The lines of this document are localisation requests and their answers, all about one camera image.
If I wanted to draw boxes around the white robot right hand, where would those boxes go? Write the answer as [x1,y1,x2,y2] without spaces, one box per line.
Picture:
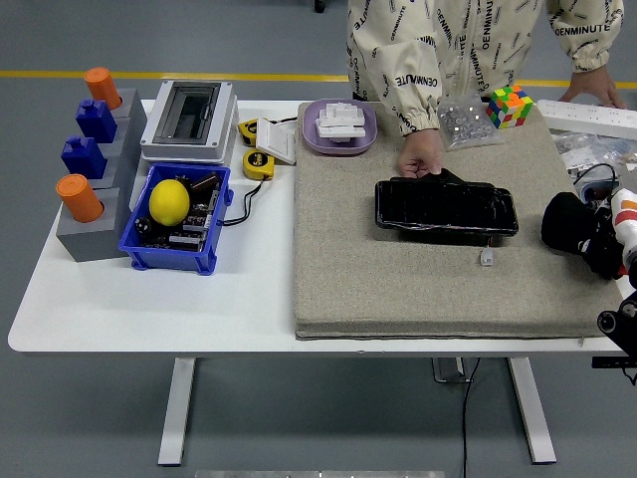
[576,186,637,281]

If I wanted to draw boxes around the person's right hand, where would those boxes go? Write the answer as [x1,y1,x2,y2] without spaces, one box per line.
[396,128,444,179]

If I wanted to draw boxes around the person's left hand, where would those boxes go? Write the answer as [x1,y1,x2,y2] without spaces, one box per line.
[559,68,627,110]

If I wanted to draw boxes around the white power strip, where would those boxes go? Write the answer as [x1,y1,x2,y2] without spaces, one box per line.
[535,99,637,141]

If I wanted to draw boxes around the clear bag of metal nuts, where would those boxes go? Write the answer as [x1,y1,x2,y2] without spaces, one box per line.
[436,91,507,152]

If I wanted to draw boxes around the clear plastic bags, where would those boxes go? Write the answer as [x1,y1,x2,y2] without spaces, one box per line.
[550,127,637,176]

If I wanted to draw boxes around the stack of white switches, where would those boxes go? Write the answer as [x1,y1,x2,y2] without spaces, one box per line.
[313,99,368,144]

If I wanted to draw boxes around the colourful puzzle cube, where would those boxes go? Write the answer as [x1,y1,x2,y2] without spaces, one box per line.
[485,85,534,130]

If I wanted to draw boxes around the purple tray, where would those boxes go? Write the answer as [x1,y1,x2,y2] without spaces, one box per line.
[302,98,378,156]

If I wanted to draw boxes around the person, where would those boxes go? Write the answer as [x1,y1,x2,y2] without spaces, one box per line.
[346,0,626,105]

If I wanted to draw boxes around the grey-brown mat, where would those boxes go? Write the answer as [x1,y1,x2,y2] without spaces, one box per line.
[293,102,629,343]

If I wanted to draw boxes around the black table control box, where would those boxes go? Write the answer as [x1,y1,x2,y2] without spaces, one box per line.
[590,355,637,387]

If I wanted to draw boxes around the yellow tape measure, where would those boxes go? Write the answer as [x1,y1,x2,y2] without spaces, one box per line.
[242,147,276,180]
[238,118,270,147]

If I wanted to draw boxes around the white table leg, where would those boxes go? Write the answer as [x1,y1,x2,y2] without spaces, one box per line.
[507,357,557,465]
[157,357,198,468]

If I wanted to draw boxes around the grey white electrical box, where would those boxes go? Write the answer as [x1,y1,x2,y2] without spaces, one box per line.
[138,80,239,166]

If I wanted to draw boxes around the dark circuit board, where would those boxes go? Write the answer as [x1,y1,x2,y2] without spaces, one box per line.
[134,186,223,250]

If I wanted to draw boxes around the yellow lemon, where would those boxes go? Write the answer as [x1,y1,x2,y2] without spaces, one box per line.
[148,178,191,228]

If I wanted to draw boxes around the blue plastic bin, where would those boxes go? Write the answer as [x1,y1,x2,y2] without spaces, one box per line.
[117,162,234,276]

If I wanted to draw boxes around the orange cylinder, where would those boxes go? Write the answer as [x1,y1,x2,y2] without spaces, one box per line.
[55,173,105,224]
[83,67,123,111]

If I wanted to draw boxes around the blue block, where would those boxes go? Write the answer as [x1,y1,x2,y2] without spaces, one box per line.
[75,98,118,144]
[61,135,108,180]

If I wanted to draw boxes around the grey stepped block holder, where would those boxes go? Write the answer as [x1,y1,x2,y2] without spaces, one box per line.
[55,88,149,264]

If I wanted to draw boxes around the thin black cable loop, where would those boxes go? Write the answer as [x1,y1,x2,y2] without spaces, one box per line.
[571,162,621,189]

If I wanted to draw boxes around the white wall switch plate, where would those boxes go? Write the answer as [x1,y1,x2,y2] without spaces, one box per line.
[255,119,299,165]

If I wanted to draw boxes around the grey metal bracket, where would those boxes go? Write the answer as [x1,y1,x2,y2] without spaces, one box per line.
[431,357,474,383]

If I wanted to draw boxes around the hanging black cable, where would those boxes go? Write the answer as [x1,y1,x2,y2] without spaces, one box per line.
[460,358,483,478]

